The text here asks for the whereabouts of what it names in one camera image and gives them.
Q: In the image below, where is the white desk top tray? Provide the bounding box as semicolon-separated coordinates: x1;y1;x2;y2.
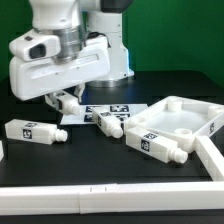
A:
124;96;224;153

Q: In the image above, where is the white marker sheet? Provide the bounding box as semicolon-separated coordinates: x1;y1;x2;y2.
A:
60;104;147;125

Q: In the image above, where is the white fence bar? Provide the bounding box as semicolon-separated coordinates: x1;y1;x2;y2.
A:
0;182;224;216
195;136;224;182

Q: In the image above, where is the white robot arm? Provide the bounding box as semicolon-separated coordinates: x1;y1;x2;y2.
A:
9;0;134;101

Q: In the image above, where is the white block left edge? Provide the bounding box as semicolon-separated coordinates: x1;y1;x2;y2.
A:
0;140;4;161

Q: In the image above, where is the white front fence bar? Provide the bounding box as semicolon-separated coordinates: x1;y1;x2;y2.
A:
0;182;224;216

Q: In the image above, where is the white right fence bar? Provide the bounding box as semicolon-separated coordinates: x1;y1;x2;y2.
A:
195;136;224;182

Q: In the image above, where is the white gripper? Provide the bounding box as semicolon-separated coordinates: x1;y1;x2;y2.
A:
9;30;110;108

